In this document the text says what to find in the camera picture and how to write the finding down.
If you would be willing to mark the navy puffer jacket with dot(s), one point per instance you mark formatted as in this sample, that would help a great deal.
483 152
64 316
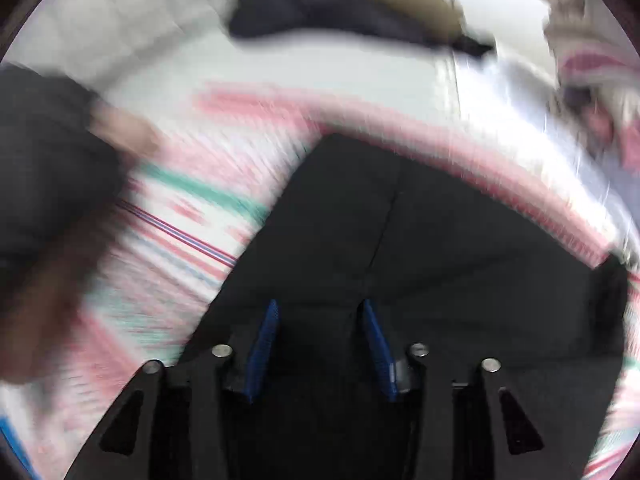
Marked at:
325 12

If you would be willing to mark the blue and white object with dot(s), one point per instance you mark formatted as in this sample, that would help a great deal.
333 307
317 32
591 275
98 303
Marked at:
12 447

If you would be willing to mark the pink green patterned blanket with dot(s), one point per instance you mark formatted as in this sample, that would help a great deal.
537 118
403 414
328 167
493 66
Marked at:
200 175

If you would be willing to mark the black coat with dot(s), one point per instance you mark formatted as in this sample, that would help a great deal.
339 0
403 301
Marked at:
425 220

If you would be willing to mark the white quilted headboard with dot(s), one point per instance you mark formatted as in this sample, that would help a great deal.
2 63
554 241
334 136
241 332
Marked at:
100 35

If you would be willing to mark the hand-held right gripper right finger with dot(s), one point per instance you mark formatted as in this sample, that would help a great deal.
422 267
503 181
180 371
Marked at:
380 350

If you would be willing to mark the folded light blue blanket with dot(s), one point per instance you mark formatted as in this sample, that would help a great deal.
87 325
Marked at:
627 185

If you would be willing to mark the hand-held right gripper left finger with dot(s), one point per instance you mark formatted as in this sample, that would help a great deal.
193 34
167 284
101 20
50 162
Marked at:
262 350

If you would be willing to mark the white bed sheet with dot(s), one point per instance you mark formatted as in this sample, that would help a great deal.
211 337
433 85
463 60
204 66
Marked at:
350 75

